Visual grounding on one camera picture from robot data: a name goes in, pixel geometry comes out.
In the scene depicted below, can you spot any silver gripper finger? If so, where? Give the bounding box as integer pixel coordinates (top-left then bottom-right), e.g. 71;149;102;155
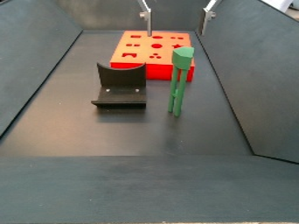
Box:
200;0;222;36
136;0;152;37

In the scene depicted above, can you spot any green three-prong peg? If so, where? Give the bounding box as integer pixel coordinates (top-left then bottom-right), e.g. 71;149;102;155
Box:
168;46;194;117

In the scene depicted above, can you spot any red shape-sorting board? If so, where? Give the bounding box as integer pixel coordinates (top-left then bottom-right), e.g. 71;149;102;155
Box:
110;31;192;81

